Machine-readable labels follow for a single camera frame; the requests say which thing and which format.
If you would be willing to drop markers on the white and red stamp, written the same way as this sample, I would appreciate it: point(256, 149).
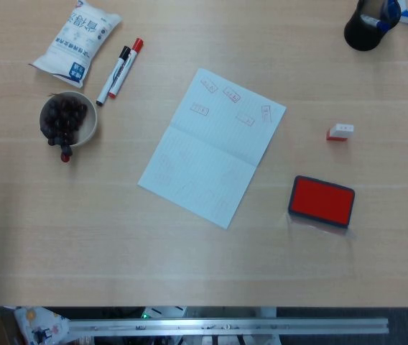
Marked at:
point(340, 131)

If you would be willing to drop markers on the white paper sheet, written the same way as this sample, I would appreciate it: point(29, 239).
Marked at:
point(204, 158)

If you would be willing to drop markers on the red ink pad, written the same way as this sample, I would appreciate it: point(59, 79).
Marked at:
point(320, 200)

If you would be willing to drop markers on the beige bowl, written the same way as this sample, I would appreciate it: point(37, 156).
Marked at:
point(90, 122)

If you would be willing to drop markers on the red capped whiteboard marker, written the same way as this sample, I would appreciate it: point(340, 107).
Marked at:
point(125, 70)

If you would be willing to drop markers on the black capped whiteboard marker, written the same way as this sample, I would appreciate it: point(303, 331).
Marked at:
point(112, 77)

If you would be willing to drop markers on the clear ink pad lid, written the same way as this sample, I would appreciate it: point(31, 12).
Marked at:
point(329, 229)

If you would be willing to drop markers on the dark grape bunch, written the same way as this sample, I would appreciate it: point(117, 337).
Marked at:
point(62, 120)

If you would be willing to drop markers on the white snack bag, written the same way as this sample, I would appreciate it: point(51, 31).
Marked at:
point(76, 43)

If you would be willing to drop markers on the black pen holder cup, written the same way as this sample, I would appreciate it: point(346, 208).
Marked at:
point(363, 30)

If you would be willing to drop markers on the patterned white bag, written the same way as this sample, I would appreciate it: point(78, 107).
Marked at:
point(40, 325)

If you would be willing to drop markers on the blue and white pen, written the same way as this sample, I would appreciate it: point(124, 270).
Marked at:
point(376, 22)

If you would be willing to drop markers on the aluminium rail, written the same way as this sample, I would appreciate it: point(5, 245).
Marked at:
point(225, 326)

